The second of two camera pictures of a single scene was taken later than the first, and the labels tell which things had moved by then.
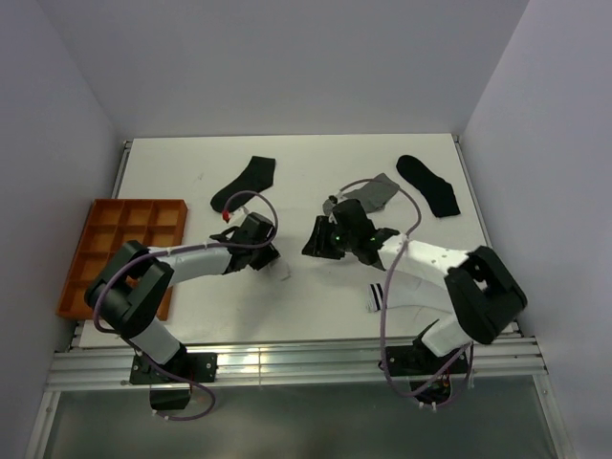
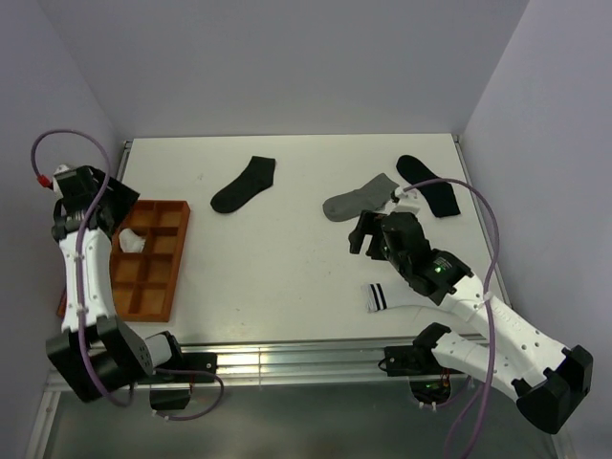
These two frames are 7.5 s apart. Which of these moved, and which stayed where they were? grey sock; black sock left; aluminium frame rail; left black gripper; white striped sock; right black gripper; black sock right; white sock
Moved: right black gripper; white sock; left black gripper
Stayed: grey sock; white striped sock; aluminium frame rail; black sock right; black sock left
